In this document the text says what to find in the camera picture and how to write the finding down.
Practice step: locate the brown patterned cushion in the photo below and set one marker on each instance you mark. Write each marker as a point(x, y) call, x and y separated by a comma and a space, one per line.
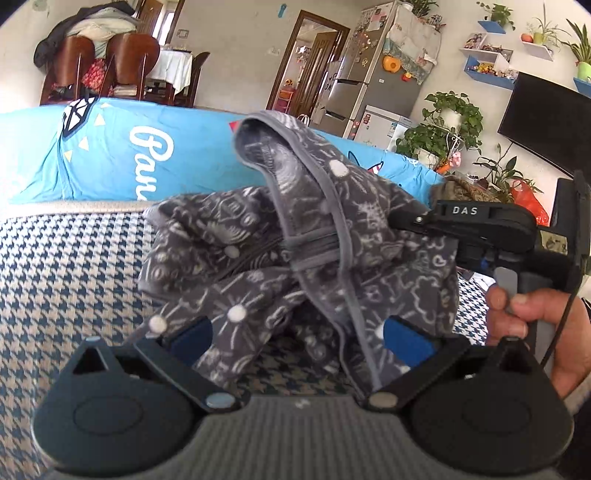
point(466, 189)

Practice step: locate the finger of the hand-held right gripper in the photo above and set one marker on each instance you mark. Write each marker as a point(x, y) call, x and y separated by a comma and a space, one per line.
point(480, 221)

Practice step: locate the plant in green pot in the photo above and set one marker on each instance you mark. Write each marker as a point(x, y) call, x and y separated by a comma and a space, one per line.
point(582, 69)

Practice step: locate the grey printed fleece jacket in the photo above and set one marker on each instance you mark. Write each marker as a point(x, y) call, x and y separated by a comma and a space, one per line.
point(323, 230)

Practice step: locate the person's right hand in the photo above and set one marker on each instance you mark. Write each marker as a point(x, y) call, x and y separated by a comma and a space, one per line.
point(568, 337)

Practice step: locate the dark dining chair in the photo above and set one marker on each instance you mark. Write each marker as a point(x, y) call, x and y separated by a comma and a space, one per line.
point(198, 74)

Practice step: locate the wall light switch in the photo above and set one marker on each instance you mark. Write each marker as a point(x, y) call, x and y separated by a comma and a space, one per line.
point(183, 33)

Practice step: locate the black television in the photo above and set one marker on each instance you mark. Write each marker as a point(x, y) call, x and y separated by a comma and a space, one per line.
point(545, 120)

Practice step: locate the plant on refrigerator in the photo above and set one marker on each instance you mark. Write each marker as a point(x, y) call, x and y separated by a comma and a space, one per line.
point(420, 7)

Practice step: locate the orange refrigerator toy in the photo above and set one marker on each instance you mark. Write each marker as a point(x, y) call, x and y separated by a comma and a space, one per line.
point(391, 64)

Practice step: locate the floral refrigerator cover cloth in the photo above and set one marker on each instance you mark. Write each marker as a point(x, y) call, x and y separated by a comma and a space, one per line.
point(411, 41)

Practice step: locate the leafy floor plant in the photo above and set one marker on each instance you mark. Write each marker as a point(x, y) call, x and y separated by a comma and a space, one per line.
point(501, 170)

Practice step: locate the table with white cloth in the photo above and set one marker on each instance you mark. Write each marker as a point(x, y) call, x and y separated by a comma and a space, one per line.
point(171, 64)

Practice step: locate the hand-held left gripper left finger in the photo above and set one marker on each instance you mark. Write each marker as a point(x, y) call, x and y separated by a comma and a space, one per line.
point(194, 339)

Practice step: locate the brown wooden doorway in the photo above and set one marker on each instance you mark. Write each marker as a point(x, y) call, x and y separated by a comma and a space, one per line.
point(318, 60)

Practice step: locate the small potted plant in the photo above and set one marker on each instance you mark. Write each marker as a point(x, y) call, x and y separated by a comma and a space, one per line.
point(498, 11)

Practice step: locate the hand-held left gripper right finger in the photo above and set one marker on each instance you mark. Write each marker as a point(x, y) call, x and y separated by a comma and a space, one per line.
point(406, 344)

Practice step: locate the potted spider plant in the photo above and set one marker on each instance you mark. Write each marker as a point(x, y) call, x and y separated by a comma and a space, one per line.
point(545, 30)

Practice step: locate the silver refrigerator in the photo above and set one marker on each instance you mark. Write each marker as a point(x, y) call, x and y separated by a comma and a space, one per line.
point(360, 69)

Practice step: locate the small blue white wall shelf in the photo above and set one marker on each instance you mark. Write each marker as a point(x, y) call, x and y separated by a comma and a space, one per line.
point(538, 50)
point(496, 26)

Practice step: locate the brown wooden chair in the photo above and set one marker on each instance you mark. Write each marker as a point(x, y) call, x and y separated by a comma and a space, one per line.
point(74, 60)
point(134, 55)

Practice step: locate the small white freezer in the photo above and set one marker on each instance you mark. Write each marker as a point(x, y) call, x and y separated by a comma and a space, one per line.
point(378, 124)

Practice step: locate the orange plastic bag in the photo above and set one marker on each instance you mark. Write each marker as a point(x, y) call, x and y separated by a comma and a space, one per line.
point(531, 203)

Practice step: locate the green vine plant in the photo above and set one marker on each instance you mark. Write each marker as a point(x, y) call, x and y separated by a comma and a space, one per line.
point(434, 138)

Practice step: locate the large blue white wall shelf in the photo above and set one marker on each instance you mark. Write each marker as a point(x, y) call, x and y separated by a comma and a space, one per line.
point(489, 78)

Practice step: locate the red floral cloth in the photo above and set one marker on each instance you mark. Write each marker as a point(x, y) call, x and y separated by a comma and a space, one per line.
point(94, 74)

